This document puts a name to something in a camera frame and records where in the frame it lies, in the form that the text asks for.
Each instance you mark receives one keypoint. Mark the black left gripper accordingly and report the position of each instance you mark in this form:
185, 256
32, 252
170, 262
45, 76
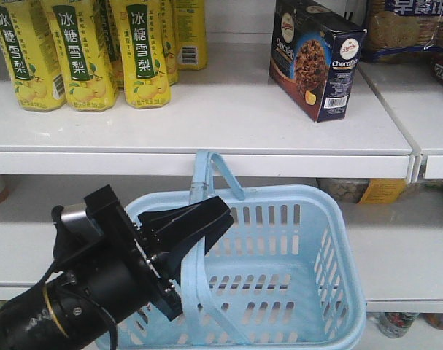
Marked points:
112, 270

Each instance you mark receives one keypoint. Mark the light blue shopping basket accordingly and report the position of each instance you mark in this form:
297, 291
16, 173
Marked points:
282, 277

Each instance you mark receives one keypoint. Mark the dark blue cookie box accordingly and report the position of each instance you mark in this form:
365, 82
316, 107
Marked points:
314, 56

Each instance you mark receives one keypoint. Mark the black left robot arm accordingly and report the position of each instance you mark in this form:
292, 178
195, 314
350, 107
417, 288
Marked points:
49, 316

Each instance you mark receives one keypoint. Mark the yellow pear drink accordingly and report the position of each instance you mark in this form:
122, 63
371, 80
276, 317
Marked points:
87, 72
191, 38
146, 82

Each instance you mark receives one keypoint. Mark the yellow cracker box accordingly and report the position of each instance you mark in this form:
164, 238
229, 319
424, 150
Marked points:
383, 191

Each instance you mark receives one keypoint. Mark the clear water bottle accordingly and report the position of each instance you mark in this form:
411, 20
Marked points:
395, 324

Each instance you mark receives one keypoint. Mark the yellow pear drink bottle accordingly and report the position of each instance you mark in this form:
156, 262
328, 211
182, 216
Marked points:
30, 55

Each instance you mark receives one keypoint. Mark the white store shelving unit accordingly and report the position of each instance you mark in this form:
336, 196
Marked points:
393, 128

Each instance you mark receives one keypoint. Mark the breakfast biscuit pack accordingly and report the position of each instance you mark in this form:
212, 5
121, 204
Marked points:
403, 30

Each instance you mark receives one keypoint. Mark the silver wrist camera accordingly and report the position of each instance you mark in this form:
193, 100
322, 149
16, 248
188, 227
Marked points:
74, 220

